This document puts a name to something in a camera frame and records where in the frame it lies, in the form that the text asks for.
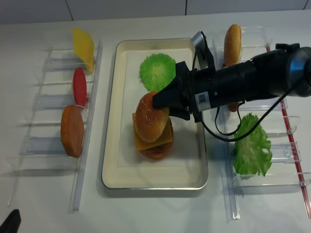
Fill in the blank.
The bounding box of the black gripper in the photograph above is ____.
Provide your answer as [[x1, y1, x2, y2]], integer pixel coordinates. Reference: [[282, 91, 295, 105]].
[[153, 62, 202, 123]]

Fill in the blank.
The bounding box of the sesame top bun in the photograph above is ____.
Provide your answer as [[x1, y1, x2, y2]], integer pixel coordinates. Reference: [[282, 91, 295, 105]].
[[135, 91, 169, 135]]

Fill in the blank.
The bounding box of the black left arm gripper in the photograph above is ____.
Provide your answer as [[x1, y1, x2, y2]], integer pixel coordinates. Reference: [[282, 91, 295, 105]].
[[0, 209, 21, 233]]

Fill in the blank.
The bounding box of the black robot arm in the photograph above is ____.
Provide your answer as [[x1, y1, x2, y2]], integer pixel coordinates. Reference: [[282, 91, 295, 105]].
[[153, 44, 311, 122]]

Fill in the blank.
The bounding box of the round lettuce on tray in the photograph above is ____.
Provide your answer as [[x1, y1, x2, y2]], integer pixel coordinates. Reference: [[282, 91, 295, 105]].
[[139, 53, 176, 91]]

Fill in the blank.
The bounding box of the cheese slice on burger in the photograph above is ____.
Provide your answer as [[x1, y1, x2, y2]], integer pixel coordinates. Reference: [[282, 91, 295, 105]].
[[132, 113, 173, 150]]

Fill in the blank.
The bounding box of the brown meat patty in rack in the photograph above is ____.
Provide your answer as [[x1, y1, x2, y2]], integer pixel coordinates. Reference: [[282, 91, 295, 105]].
[[228, 102, 240, 113]]

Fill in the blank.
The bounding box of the leaf lettuce in rack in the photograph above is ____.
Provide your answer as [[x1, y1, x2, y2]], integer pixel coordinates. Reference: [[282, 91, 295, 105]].
[[234, 125, 273, 176]]

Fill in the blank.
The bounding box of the red tomato slice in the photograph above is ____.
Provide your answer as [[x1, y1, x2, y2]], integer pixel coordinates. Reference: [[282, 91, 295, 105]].
[[72, 67, 87, 107]]

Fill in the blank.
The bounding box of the yellow cheese slice in rack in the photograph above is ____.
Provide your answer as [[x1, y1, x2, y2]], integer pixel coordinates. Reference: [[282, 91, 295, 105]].
[[72, 28, 94, 73]]

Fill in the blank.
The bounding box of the white paper liner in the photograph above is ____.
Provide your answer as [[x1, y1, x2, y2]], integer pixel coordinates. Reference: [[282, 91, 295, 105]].
[[116, 48, 202, 168]]

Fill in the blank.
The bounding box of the bottom bun on tray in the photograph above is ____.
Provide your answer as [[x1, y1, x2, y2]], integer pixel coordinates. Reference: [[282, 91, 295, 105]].
[[138, 118, 174, 160]]

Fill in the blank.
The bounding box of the clear right food rack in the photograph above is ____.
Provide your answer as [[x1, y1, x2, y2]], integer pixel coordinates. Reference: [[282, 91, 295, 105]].
[[211, 26, 311, 220]]

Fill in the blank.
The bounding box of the clear food rack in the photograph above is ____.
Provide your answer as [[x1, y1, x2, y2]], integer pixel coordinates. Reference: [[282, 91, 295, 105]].
[[211, 26, 311, 220], [7, 35, 103, 212]]

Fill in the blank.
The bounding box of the white metal tray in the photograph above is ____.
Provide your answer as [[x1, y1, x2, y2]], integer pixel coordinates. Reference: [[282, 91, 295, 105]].
[[102, 38, 208, 190]]

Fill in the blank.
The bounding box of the brown bun slice left rack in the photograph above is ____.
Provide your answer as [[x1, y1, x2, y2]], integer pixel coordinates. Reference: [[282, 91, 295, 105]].
[[61, 105, 85, 158]]

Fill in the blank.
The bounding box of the clear left food rack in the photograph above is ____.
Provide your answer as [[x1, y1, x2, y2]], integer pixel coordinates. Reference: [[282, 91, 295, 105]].
[[7, 35, 103, 212]]

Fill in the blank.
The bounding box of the red rail strip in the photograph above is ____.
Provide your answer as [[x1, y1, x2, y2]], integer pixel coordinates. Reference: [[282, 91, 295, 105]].
[[266, 46, 311, 218]]

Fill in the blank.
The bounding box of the black cable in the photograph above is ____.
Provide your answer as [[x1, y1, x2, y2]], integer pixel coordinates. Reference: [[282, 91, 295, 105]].
[[191, 47, 311, 142]]

